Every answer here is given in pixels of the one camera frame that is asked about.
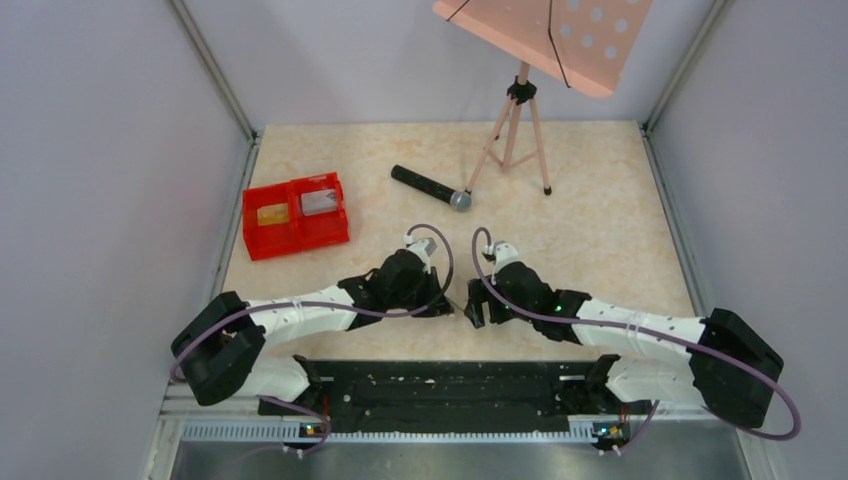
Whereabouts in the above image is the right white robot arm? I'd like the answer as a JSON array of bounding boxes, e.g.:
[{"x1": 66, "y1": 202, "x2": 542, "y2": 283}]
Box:
[{"x1": 465, "y1": 262, "x2": 784, "y2": 429}]

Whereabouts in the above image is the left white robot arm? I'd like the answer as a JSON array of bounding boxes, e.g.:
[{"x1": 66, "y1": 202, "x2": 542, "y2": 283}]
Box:
[{"x1": 171, "y1": 249, "x2": 454, "y2": 407}]

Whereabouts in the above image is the silver card in bin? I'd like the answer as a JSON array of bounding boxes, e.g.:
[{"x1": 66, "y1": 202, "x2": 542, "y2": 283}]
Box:
[{"x1": 300, "y1": 189, "x2": 339, "y2": 216}]

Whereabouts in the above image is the gold card in bin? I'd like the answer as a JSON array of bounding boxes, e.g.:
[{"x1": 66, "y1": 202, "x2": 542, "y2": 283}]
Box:
[{"x1": 256, "y1": 203, "x2": 290, "y2": 227}]

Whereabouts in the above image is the black handheld microphone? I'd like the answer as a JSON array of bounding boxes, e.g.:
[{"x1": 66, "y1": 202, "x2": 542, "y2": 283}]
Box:
[{"x1": 390, "y1": 165, "x2": 472, "y2": 212}]

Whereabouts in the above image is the red plastic bin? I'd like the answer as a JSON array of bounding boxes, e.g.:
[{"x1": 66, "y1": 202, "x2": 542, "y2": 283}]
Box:
[{"x1": 242, "y1": 172, "x2": 350, "y2": 261}]

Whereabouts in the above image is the pink music stand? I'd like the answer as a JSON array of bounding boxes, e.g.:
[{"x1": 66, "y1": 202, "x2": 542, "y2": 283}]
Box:
[{"x1": 433, "y1": 0, "x2": 653, "y2": 195}]

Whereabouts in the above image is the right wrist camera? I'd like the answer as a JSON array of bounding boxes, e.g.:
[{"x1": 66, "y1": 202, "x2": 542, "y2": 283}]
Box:
[{"x1": 483, "y1": 241, "x2": 520, "y2": 268}]

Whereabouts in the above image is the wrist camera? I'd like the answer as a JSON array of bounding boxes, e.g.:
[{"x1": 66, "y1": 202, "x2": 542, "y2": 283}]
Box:
[
  {"x1": 483, "y1": 241, "x2": 520, "y2": 268},
  {"x1": 404, "y1": 234, "x2": 437, "y2": 272}
]

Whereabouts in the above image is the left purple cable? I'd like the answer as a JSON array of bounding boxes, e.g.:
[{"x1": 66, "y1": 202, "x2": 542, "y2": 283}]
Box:
[{"x1": 168, "y1": 223, "x2": 456, "y2": 458}]

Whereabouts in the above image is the purple cable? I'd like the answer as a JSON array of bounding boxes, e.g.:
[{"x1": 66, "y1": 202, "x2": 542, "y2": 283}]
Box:
[
  {"x1": 168, "y1": 223, "x2": 456, "y2": 458},
  {"x1": 470, "y1": 227, "x2": 803, "y2": 455}
]

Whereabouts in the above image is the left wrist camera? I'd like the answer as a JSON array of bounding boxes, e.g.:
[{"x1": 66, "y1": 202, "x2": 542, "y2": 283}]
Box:
[{"x1": 404, "y1": 234, "x2": 437, "y2": 272}]

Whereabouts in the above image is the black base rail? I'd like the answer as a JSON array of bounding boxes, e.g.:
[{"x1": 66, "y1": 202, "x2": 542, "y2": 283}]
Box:
[{"x1": 295, "y1": 360, "x2": 651, "y2": 436}]

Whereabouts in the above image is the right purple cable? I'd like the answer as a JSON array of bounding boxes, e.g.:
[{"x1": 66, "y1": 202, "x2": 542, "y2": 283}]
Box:
[{"x1": 470, "y1": 227, "x2": 803, "y2": 455}]

